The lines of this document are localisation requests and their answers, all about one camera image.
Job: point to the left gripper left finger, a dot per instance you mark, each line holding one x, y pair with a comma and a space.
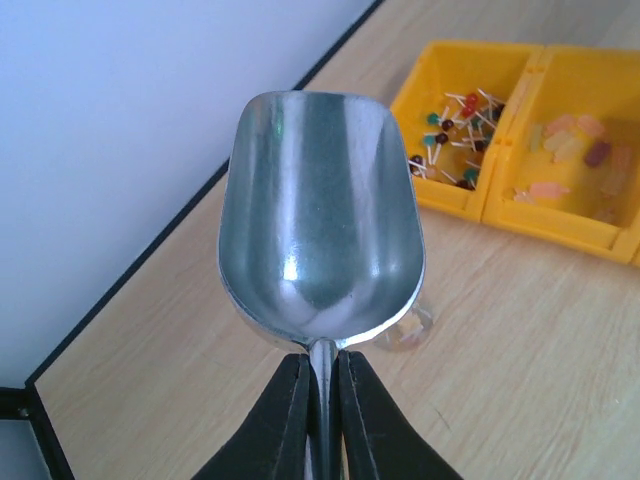
271, 441

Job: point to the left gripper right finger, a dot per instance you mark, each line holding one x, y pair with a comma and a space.
380, 442

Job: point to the yellow star candy bin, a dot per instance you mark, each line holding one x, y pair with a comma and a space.
635, 260

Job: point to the clear plastic cup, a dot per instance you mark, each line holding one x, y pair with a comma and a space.
410, 331

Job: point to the yellow lollipop bin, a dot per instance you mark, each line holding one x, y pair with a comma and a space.
455, 111

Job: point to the metal scoop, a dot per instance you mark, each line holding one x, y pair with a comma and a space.
320, 243

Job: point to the yellow popsicle candy bin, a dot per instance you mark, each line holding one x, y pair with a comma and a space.
569, 172

